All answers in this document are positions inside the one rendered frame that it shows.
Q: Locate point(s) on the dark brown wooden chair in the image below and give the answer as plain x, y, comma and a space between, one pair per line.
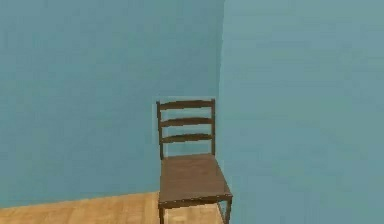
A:
191, 176

